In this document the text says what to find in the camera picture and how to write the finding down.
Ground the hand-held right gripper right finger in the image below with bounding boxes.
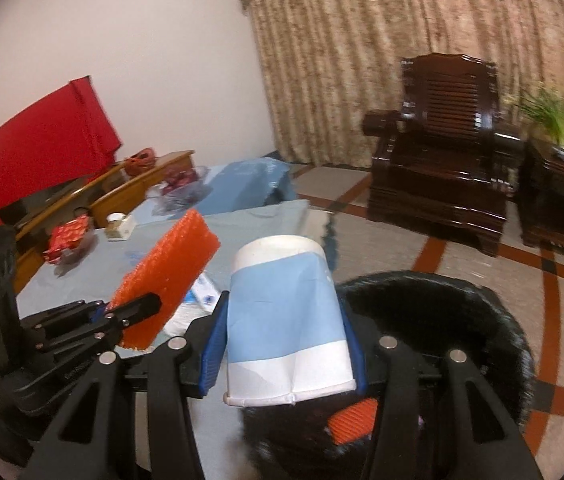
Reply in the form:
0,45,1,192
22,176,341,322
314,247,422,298
339,297,545,480

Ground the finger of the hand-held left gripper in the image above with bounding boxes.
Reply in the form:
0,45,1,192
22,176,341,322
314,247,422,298
21,294,163,331
34,317,130,361

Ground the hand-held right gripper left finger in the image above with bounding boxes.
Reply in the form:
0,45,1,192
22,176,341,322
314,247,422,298
22,290,230,480

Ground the white tissue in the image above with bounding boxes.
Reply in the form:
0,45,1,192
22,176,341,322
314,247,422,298
162,302,213,338

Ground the orange textured sponge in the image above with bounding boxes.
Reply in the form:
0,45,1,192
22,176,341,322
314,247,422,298
111,209,221,352

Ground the orange bubble wrap piece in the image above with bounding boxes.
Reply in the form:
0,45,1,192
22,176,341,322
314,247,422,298
327,397,380,446

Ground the white and blue paper cup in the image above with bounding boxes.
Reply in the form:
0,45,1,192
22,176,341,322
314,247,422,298
223,235,357,407

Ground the trash bin with black bag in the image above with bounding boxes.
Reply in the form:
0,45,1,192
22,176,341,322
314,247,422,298
239,270,535,480

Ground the large light blue tablecloth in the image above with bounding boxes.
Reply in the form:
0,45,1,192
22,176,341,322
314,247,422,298
14,199,337,480

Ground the clear glass dish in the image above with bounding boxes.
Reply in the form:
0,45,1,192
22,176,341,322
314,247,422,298
54,237,99,277

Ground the beige tissue box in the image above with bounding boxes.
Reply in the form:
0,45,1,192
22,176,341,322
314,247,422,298
105,212,137,242

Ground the red patterned packet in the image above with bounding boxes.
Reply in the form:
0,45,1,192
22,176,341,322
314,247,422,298
43,214,94,263

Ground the wooden cabinet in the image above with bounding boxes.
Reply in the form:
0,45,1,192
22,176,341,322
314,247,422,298
12,150,197,296

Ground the clear glass fruit bowl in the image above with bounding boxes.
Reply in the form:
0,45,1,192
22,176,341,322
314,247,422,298
147,165,213,216

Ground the red cloth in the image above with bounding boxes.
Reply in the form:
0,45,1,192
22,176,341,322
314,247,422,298
0,75,123,231

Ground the orange basket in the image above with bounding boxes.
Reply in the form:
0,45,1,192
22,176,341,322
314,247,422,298
123,147,157,177

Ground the small light blue tablecloth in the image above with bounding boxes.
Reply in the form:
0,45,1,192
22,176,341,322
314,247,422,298
152,157,299,216

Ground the dark wooden armchair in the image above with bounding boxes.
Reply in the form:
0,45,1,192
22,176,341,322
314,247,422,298
362,52,525,258

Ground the dark wooden side table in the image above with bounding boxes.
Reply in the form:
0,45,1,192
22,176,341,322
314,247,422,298
519,137,564,288

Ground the beige patterned curtain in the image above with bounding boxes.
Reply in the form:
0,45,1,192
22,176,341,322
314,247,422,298
229,0,564,181

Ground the green potted plant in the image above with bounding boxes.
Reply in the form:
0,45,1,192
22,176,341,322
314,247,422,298
514,85,564,167

